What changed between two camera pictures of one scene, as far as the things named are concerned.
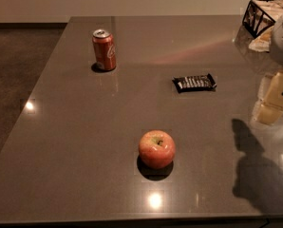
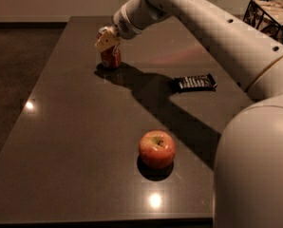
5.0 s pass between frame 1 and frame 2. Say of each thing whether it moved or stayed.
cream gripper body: moved
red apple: stayed
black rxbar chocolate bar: stayed
